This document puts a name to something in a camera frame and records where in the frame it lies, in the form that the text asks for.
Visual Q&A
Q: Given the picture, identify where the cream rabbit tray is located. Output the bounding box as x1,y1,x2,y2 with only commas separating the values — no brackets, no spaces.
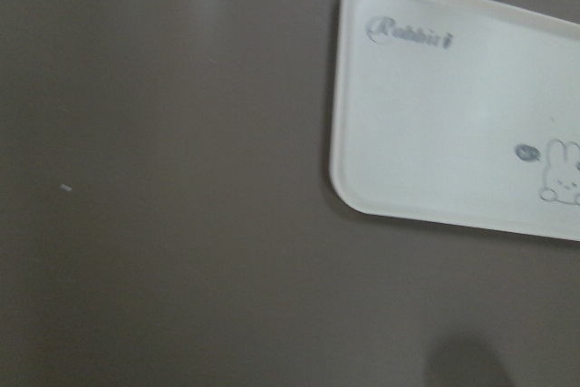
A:
329,0,579,240

